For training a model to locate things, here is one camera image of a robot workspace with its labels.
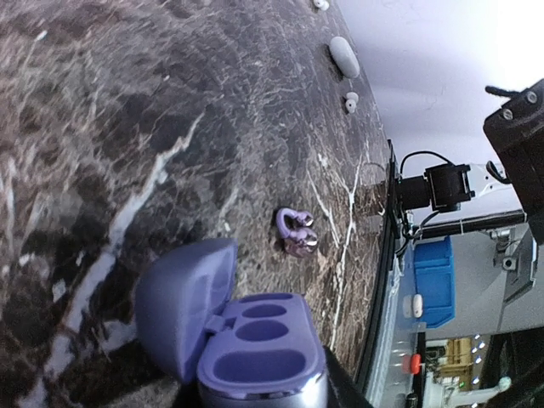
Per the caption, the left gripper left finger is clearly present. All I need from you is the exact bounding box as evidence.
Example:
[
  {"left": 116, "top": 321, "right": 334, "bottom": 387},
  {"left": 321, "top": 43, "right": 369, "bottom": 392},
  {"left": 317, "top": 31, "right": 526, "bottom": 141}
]
[{"left": 105, "top": 377, "right": 180, "bottom": 408}]

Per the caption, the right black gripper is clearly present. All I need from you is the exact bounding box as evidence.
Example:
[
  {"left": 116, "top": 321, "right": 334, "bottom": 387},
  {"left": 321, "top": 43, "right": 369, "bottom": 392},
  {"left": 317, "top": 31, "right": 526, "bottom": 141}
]
[{"left": 483, "top": 81, "right": 543, "bottom": 245}]

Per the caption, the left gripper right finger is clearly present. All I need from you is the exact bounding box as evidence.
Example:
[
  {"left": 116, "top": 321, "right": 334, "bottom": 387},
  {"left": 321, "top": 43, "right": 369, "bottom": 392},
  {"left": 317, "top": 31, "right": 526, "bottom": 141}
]
[{"left": 324, "top": 346, "right": 372, "bottom": 408}]

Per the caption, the purple charging case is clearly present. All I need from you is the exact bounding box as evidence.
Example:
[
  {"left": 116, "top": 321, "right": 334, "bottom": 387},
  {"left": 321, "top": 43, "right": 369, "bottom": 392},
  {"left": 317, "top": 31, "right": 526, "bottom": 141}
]
[{"left": 134, "top": 238, "right": 328, "bottom": 407}]

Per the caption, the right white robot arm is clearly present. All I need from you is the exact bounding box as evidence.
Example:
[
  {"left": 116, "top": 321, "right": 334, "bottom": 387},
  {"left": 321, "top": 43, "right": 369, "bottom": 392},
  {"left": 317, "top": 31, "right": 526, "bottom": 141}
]
[{"left": 396, "top": 81, "right": 543, "bottom": 246}]

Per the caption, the white charging case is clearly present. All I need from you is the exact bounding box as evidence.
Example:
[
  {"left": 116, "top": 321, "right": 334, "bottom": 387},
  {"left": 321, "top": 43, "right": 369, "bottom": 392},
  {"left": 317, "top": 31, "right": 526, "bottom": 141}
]
[{"left": 329, "top": 37, "right": 360, "bottom": 79}]

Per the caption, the blue storage bin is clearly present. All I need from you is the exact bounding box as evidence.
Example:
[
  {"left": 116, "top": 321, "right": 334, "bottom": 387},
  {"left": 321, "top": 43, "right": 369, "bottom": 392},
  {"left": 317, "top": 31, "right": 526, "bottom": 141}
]
[{"left": 414, "top": 236, "right": 456, "bottom": 329}]

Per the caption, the small purple earbud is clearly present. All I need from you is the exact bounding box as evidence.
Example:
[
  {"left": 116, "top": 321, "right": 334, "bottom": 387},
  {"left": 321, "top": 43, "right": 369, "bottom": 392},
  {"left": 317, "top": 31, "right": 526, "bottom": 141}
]
[{"left": 275, "top": 207, "right": 318, "bottom": 258}]

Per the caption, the white earbud near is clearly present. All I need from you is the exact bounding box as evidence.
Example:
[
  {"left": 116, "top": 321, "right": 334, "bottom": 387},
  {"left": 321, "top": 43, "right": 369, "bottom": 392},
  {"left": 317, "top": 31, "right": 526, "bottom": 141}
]
[{"left": 345, "top": 92, "right": 360, "bottom": 114}]

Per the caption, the white earbud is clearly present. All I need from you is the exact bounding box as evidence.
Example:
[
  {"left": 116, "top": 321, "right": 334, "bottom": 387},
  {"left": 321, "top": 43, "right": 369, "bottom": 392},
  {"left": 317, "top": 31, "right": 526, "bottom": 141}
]
[
  {"left": 313, "top": 0, "right": 330, "bottom": 11},
  {"left": 345, "top": 92, "right": 360, "bottom": 114}
]

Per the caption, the white earbud far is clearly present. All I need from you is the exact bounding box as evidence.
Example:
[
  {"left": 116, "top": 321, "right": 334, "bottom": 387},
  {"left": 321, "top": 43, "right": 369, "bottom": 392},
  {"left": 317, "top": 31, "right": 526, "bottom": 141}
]
[{"left": 313, "top": 0, "right": 330, "bottom": 11}]

